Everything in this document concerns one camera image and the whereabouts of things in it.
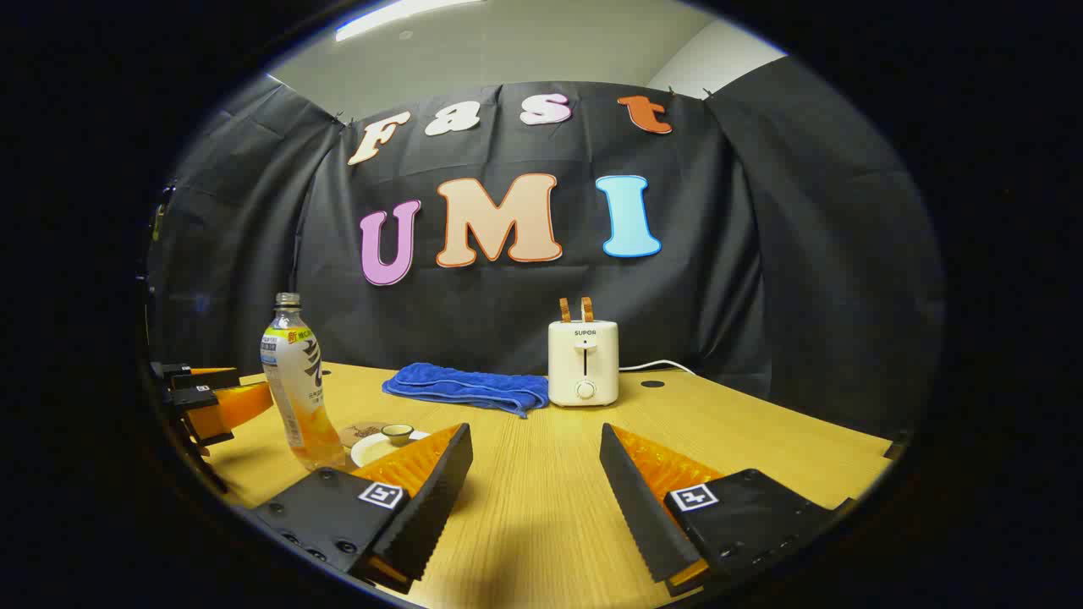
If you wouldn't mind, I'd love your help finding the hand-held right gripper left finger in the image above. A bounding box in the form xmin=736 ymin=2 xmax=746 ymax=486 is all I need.
xmin=250 ymin=423 xmax=475 ymax=595

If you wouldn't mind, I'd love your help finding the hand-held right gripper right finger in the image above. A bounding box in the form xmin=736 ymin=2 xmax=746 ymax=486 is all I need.
xmin=599 ymin=423 xmax=855 ymax=597

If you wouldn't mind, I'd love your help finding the clear plastic water bottle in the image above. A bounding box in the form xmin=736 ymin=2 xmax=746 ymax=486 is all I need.
xmin=260 ymin=293 xmax=348 ymax=471

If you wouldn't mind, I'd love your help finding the round wooden coaster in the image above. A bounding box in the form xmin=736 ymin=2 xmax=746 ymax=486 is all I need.
xmin=338 ymin=421 xmax=392 ymax=449

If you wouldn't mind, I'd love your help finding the blue towel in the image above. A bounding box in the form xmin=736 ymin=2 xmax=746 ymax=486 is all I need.
xmin=382 ymin=363 xmax=551 ymax=419

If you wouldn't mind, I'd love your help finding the cream toaster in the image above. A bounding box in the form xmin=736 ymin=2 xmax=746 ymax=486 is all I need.
xmin=547 ymin=320 xmax=619 ymax=408

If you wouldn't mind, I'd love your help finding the black backdrop cloth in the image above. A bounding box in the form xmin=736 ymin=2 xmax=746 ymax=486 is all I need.
xmin=144 ymin=58 xmax=944 ymax=441

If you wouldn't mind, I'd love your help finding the white toaster cable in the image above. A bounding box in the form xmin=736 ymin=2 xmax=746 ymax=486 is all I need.
xmin=618 ymin=359 xmax=696 ymax=376

